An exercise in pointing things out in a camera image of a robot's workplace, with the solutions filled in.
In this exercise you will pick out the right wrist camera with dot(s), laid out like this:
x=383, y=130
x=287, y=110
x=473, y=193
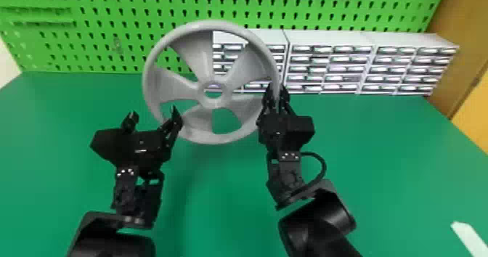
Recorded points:
x=303, y=130

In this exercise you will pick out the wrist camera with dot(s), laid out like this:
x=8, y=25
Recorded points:
x=108, y=144
x=303, y=130

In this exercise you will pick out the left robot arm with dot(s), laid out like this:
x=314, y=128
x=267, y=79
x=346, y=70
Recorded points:
x=133, y=201

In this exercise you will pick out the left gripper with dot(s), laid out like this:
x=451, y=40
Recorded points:
x=146, y=151

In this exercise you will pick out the grey wheel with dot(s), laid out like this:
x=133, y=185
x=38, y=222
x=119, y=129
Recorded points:
x=179, y=85

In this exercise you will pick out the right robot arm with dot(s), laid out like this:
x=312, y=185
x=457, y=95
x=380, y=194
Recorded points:
x=316, y=224

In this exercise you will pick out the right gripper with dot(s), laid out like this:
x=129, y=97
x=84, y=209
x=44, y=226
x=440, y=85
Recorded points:
x=275, y=130

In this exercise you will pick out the white drawer cabinet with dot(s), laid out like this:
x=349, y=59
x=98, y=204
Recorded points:
x=272, y=49
x=328, y=66
x=408, y=68

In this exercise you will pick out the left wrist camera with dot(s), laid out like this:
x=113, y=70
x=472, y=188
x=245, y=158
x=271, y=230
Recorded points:
x=108, y=144

